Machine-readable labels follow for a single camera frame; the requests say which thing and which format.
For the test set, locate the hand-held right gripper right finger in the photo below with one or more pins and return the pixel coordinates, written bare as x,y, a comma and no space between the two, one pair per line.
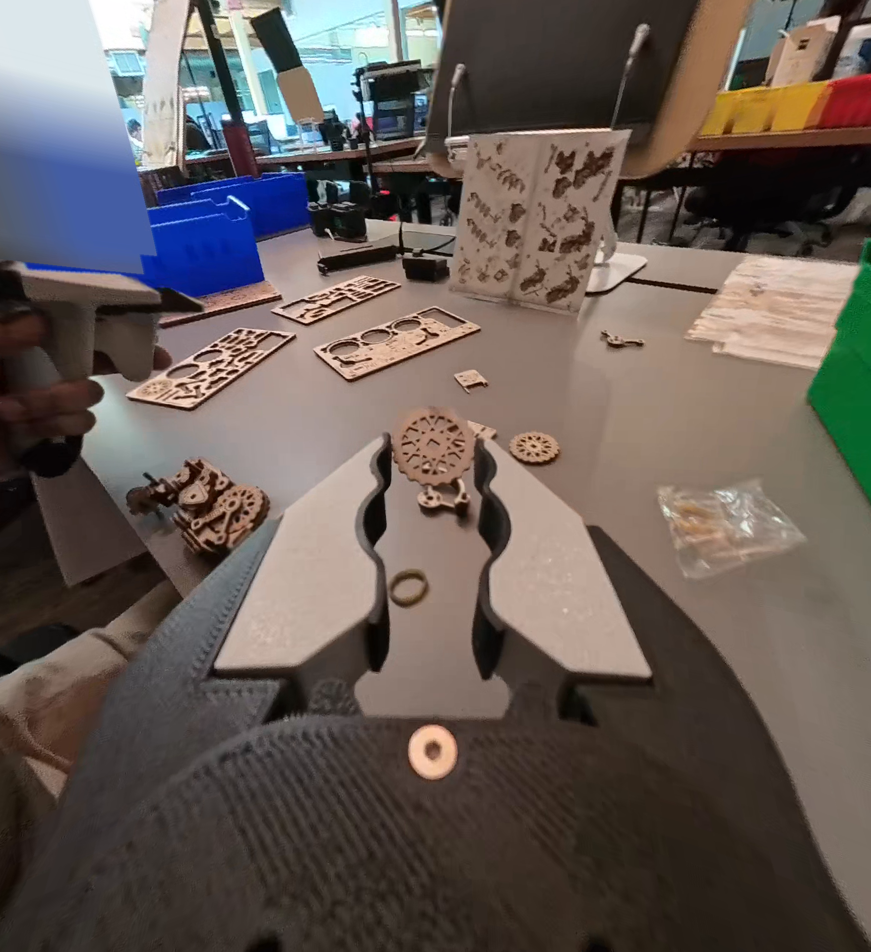
562,587

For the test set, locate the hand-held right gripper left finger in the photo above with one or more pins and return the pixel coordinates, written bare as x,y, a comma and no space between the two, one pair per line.
301,580

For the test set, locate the yellow rubber band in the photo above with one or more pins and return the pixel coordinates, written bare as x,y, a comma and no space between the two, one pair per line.
392,591

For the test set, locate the wooden spoked wheel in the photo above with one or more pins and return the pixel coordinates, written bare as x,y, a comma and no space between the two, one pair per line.
435,442

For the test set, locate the grey desk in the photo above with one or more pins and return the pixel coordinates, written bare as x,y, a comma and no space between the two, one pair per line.
629,446

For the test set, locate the large desk monitor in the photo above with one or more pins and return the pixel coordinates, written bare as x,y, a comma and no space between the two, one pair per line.
569,67

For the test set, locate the wooden model vehicle assembly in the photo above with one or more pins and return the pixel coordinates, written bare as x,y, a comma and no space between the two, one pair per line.
205,506

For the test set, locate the small wooden gear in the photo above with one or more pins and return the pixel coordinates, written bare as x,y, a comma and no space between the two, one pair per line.
534,448

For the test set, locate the wooden clamp-shaped assembly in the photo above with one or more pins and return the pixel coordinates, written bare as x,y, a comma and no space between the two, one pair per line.
443,500

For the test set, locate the clear bag of small parts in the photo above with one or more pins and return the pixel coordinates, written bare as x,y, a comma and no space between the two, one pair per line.
729,524

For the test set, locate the plywood sheet with gear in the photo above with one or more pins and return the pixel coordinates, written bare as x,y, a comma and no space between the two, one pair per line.
257,346

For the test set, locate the small square wooden piece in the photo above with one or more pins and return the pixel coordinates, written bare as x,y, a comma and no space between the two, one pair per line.
471,381

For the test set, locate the plywood sheet with keyhole cutouts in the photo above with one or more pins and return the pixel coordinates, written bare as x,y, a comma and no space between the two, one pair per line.
346,357

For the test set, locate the plywood sheet with small parts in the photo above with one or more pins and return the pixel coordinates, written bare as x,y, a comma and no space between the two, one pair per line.
309,309

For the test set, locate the wooden lever piece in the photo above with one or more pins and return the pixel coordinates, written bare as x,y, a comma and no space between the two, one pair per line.
618,340

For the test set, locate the black charger dock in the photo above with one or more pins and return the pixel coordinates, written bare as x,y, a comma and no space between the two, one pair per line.
339,221

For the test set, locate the black bar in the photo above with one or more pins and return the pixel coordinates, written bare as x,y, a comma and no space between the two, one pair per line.
354,258

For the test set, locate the person's beige pants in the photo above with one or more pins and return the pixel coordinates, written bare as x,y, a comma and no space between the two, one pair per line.
34,706

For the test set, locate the small black box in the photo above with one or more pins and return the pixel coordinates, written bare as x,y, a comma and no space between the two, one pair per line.
426,268

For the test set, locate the clear plastic sleeve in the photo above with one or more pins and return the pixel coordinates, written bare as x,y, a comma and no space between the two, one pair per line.
770,312

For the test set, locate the green plastic bin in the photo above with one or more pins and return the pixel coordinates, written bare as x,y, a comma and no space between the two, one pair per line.
867,387

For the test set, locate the printed instruction sheet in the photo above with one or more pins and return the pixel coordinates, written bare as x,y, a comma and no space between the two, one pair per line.
532,223

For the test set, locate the black office chair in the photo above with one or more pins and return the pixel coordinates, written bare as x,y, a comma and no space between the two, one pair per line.
778,201

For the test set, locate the wooden shelf board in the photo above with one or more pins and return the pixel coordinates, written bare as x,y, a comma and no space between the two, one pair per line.
792,139

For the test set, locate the yellow storage bin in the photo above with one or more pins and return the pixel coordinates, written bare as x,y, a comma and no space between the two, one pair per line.
737,111
800,108

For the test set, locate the red shelf storage bin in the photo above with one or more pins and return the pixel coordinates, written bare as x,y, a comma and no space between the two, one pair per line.
867,97

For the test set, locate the white boxes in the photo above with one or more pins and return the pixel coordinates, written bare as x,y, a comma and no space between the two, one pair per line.
815,48

